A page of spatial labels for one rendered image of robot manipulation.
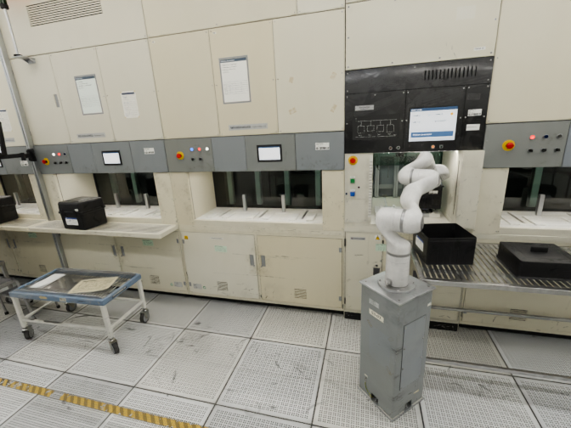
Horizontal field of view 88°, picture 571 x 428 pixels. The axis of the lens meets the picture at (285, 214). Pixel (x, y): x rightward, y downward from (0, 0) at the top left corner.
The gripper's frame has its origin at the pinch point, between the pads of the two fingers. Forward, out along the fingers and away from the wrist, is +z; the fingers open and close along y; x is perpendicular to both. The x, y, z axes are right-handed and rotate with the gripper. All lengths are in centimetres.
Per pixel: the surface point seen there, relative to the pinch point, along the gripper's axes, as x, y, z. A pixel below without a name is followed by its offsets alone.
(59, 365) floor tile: -119, -262, -126
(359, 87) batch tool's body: 65, -52, -29
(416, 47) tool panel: 85, -17, -29
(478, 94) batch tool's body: 55, 21, -29
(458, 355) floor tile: -119, 21, -58
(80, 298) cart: -73, -250, -106
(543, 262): -33, 45, -82
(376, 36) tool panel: 94, -42, -29
